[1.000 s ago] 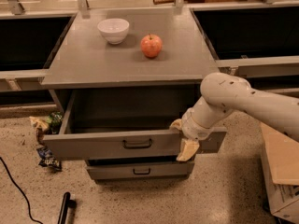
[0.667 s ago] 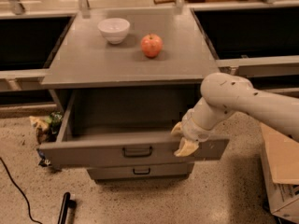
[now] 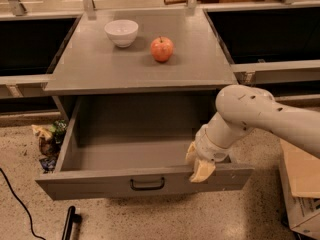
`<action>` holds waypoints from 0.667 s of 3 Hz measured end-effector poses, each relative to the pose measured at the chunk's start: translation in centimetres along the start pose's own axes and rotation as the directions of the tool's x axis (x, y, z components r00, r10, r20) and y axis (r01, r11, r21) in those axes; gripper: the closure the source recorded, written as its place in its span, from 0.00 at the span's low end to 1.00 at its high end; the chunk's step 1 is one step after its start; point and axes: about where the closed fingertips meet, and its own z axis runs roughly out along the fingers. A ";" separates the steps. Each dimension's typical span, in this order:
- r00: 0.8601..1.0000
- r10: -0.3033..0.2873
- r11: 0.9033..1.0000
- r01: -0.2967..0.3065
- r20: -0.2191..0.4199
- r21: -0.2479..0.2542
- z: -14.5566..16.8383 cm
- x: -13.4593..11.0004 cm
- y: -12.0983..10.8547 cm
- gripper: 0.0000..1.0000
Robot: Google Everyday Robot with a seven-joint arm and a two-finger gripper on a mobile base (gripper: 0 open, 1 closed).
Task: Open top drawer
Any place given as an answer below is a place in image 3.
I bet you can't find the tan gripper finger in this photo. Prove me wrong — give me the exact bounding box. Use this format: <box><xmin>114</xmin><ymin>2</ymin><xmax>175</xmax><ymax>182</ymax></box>
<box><xmin>189</xmin><ymin>158</ymin><xmax>216</xmax><ymax>183</ymax></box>
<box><xmin>185</xmin><ymin>142</ymin><xmax>196</xmax><ymax>166</ymax></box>

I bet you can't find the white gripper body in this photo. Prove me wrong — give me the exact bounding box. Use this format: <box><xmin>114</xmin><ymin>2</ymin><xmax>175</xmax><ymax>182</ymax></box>
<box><xmin>194</xmin><ymin>124</ymin><xmax>230</xmax><ymax>163</ymax></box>

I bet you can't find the grey top drawer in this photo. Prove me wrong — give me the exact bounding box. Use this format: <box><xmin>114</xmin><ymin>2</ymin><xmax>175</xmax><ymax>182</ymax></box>
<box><xmin>36</xmin><ymin>93</ymin><xmax>253</xmax><ymax>200</ymax></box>

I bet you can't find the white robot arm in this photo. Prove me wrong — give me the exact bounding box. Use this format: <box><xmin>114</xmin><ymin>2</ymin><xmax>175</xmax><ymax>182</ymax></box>
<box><xmin>186</xmin><ymin>85</ymin><xmax>320</xmax><ymax>183</ymax></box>

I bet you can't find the grey drawer cabinet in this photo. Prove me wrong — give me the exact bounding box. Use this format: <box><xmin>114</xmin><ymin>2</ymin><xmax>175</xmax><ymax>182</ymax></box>
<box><xmin>43</xmin><ymin>7</ymin><xmax>239</xmax><ymax>142</ymax></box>

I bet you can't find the cardboard box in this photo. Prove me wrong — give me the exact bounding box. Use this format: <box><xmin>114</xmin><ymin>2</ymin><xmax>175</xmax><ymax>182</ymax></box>
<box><xmin>279</xmin><ymin>140</ymin><xmax>320</xmax><ymax>240</ymax></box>

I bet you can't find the red apple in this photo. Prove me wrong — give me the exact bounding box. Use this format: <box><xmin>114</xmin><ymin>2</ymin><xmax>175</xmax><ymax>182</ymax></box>
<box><xmin>150</xmin><ymin>36</ymin><xmax>174</xmax><ymax>62</ymax></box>

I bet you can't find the green snack bag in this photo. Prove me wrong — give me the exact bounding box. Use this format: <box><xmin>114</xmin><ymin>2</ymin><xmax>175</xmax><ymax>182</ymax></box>
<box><xmin>49</xmin><ymin>119</ymin><xmax>68</xmax><ymax>144</ymax></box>

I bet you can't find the white ceramic bowl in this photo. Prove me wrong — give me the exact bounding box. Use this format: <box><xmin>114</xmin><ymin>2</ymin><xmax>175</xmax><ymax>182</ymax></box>
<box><xmin>104</xmin><ymin>20</ymin><xmax>139</xmax><ymax>48</ymax></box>

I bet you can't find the blue snack bag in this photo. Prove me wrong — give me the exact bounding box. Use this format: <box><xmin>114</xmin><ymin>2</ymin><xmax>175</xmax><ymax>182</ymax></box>
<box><xmin>39</xmin><ymin>156</ymin><xmax>57</xmax><ymax>173</ymax></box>

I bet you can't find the brown snack bag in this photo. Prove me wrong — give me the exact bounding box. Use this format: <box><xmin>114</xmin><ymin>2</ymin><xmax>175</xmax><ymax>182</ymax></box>
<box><xmin>32</xmin><ymin>125</ymin><xmax>57</xmax><ymax>156</ymax></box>

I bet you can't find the black handle on floor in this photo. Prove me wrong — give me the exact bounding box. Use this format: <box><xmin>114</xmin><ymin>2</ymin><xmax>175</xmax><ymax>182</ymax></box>
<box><xmin>61</xmin><ymin>206</ymin><xmax>82</xmax><ymax>240</ymax></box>

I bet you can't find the black floor cable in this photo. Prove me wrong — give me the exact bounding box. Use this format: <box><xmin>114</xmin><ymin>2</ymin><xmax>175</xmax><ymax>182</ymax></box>
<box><xmin>0</xmin><ymin>167</ymin><xmax>48</xmax><ymax>240</ymax></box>

